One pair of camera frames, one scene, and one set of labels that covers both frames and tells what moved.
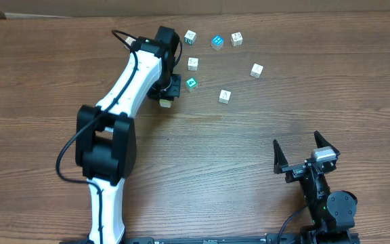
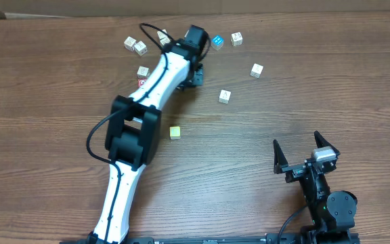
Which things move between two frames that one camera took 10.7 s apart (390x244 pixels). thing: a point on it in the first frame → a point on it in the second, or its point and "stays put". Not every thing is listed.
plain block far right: x=256 y=70 stays put
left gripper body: x=166 y=86 → x=195 y=76
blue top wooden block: x=217 y=43 stays put
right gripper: x=295 y=171 stays put
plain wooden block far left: x=129 y=40 stays put
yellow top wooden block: x=164 y=103 → x=175 y=132
